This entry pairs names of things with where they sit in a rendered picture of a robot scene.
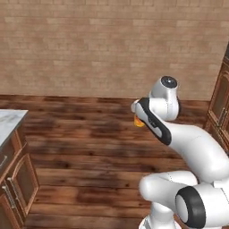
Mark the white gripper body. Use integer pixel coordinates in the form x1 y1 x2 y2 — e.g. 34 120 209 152
130 98 141 114

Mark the orange cup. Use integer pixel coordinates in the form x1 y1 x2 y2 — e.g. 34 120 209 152
133 114 147 129

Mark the brown wooden counter cabinet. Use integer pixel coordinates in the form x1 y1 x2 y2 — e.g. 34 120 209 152
0 109 40 229

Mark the brown cupboard door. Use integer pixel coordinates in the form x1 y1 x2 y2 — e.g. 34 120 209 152
208 69 229 132

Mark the tall brown wooden cupboard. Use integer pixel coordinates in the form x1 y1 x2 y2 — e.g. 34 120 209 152
203 41 229 156

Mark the brown wooden drawer front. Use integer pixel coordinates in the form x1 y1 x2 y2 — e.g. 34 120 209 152
0 126 29 179

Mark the brown wooden cabinet door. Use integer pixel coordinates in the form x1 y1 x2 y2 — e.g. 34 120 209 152
8 153 40 216
0 180 25 229

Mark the silver cupboard door handle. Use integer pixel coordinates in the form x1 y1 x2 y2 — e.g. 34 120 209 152
219 106 227 127

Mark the silver drawer handle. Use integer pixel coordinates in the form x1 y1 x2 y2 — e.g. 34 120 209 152
0 155 9 169

